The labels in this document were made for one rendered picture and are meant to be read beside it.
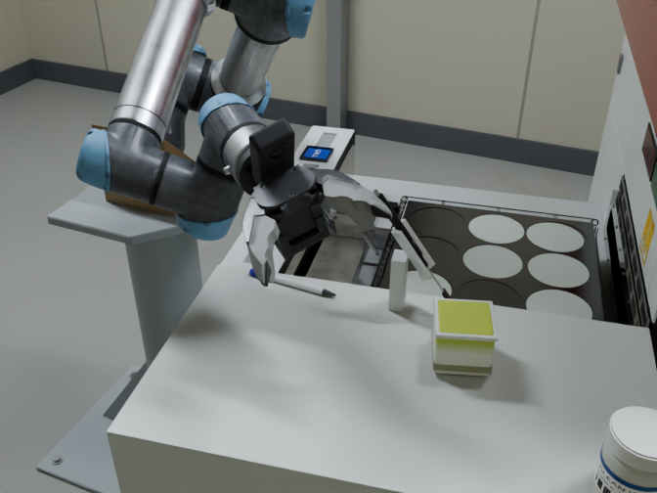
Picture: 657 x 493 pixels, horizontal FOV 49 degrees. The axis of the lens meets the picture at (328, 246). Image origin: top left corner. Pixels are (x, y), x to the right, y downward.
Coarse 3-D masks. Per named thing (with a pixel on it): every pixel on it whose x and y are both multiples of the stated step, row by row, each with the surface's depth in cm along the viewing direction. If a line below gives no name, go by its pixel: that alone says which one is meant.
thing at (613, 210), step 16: (608, 208) 139; (608, 224) 138; (624, 224) 126; (608, 240) 135; (624, 240) 122; (608, 256) 132; (624, 256) 118; (608, 272) 129; (624, 272) 115; (624, 288) 114; (624, 304) 118; (624, 320) 115; (640, 320) 104
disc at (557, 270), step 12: (528, 264) 123; (540, 264) 123; (552, 264) 123; (564, 264) 123; (576, 264) 123; (540, 276) 120; (552, 276) 120; (564, 276) 120; (576, 276) 120; (588, 276) 120
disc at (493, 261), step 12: (468, 252) 126; (480, 252) 126; (492, 252) 126; (504, 252) 126; (468, 264) 123; (480, 264) 123; (492, 264) 123; (504, 264) 123; (516, 264) 123; (492, 276) 120; (504, 276) 120
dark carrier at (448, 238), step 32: (416, 224) 134; (448, 224) 134; (576, 224) 134; (448, 256) 125; (576, 256) 125; (384, 288) 118; (480, 288) 118; (512, 288) 118; (544, 288) 118; (576, 288) 118
